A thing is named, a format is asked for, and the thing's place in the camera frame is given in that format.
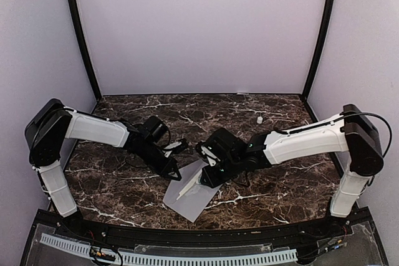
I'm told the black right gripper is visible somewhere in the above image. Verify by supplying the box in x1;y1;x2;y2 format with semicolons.
200;155;243;188

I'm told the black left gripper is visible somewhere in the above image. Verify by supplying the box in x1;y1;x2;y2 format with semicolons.
134;142;181;181

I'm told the grey paper envelope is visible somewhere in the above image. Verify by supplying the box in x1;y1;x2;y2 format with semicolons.
163;159;220;222

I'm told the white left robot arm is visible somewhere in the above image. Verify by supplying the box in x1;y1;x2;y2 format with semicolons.
24;98;188;239

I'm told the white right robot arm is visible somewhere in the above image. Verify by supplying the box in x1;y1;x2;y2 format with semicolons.
195;104;388;237

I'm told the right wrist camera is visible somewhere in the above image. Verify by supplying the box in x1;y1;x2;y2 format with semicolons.
195;142;219;166

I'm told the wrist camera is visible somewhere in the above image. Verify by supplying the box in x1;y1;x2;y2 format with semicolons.
162;138;188;157
195;142;219;166

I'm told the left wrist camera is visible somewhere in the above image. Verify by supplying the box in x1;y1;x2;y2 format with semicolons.
162;138;188;157

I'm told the black front rail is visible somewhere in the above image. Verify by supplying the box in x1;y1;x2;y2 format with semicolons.
29;209;353;249

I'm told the white slotted cable duct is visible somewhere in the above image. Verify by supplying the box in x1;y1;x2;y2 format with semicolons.
40;233;298;265

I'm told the black left frame post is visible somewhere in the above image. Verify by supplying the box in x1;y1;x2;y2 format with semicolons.
67;0;102;102

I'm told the black frame corner post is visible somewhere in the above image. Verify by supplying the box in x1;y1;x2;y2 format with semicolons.
301;0;334;102

